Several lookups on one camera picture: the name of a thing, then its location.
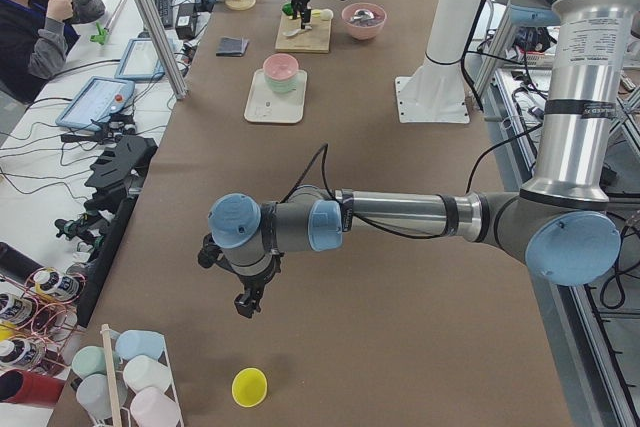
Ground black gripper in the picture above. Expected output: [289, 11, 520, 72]
[197, 234, 282, 317]

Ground white ceramic spoon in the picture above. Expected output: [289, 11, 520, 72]
[283, 28, 304, 39]

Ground small pink bowl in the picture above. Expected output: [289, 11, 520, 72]
[262, 53, 299, 81]

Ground large pink bowl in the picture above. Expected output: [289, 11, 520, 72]
[341, 2, 387, 40]

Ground green lime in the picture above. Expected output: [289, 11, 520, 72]
[281, 3, 295, 17]

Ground bamboo cutting board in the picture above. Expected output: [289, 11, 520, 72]
[275, 13, 332, 54]

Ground metal ice scoop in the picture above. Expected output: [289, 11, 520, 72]
[349, 9, 375, 27]

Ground grey folded cloth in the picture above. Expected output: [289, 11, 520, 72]
[216, 36, 249, 57]

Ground yellow plastic cup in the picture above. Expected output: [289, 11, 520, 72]
[231, 367, 268, 408]

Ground green stacked bowls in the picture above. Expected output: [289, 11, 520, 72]
[264, 73, 298, 94]

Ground beige rabbit tray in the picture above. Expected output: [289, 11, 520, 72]
[244, 69, 307, 124]

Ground light blue cup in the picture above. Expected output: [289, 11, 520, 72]
[115, 330, 165, 361]

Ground white cup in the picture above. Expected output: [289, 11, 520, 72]
[123, 355, 172, 392]

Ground black keyboard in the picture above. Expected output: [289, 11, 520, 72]
[153, 0, 173, 29]

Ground pink cup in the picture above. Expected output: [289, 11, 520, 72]
[130, 387, 180, 427]

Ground wooden stick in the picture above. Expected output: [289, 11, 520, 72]
[100, 324, 123, 427]

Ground blue teach pendant far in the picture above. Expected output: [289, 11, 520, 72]
[114, 38, 165, 82]

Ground blue teach pendant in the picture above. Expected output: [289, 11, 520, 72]
[114, 38, 165, 82]
[55, 76, 135, 131]

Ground light green cup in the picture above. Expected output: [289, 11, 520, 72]
[71, 346, 107, 379]

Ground grey cup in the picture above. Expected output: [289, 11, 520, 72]
[76, 373, 112, 420]

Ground black plastic holder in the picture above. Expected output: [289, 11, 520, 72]
[77, 135, 158, 328]

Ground blue teach pendant near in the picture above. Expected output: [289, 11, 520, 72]
[55, 76, 135, 131]

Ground red cylinder can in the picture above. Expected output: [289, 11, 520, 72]
[1, 370, 65, 408]

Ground seated person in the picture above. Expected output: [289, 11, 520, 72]
[1, 0, 106, 104]

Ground white wire cup rack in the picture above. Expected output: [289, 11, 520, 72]
[74, 326, 185, 426]

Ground aluminium frame post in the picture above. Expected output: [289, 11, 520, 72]
[134, 0, 188, 100]

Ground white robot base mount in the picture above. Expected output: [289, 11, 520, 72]
[396, 0, 484, 124]

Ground copper wire bottle rack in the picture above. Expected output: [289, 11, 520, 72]
[1, 268, 86, 377]

